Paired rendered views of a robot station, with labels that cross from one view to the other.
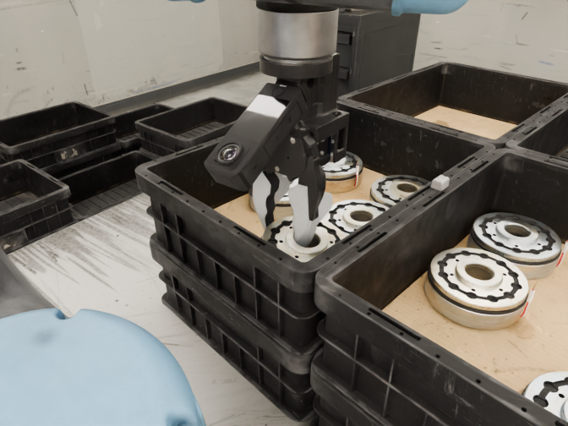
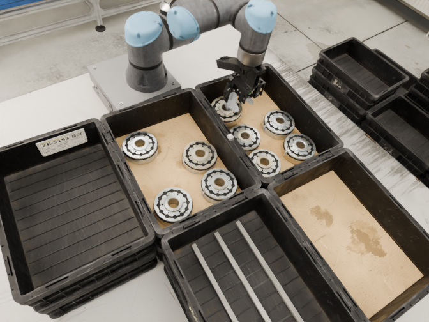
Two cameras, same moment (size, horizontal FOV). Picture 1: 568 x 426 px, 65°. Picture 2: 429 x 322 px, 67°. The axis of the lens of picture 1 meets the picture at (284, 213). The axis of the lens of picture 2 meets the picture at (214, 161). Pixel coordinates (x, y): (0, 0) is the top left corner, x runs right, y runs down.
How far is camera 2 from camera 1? 1.01 m
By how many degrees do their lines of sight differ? 67
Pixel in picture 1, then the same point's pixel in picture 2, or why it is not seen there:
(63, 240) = (300, 84)
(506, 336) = (179, 158)
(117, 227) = (308, 99)
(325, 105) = (248, 82)
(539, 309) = (186, 176)
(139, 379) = (145, 29)
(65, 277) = not seen: hidden behind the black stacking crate
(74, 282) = not seen: hidden behind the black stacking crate
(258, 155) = (221, 62)
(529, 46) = not seen: outside the picture
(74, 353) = (150, 24)
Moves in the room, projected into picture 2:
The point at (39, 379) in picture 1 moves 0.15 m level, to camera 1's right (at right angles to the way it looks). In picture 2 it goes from (148, 22) to (128, 50)
